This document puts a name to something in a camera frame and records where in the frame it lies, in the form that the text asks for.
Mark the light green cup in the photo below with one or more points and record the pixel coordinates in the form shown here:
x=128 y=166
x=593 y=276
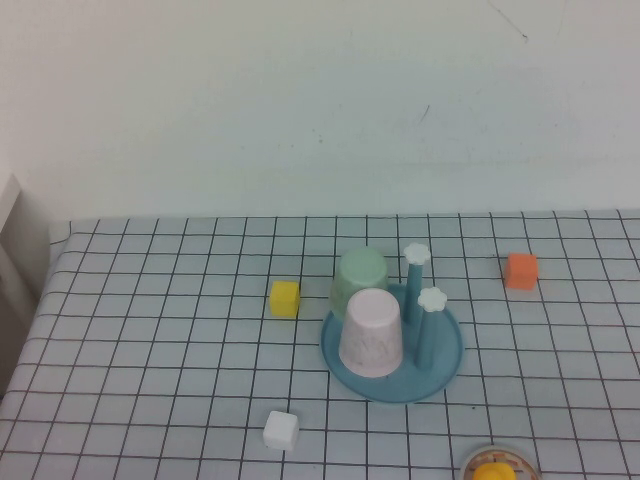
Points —
x=360 y=270

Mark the pink speckled cup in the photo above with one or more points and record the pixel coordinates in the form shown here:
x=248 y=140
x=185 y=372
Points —
x=370 y=335

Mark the blue cup stand with pegs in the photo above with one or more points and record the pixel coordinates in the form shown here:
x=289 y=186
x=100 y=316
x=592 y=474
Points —
x=400 y=385

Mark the yellow cube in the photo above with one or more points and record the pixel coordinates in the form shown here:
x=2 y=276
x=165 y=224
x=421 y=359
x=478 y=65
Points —
x=284 y=300

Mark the white cube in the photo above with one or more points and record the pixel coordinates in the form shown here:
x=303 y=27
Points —
x=280 y=431

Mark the orange cube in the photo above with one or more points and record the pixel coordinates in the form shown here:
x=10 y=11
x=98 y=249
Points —
x=521 y=272

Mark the round printed plate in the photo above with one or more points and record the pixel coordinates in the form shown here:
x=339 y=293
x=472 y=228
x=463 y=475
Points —
x=470 y=462

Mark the white side panel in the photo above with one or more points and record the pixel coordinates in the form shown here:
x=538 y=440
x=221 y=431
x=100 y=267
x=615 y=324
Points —
x=15 y=280

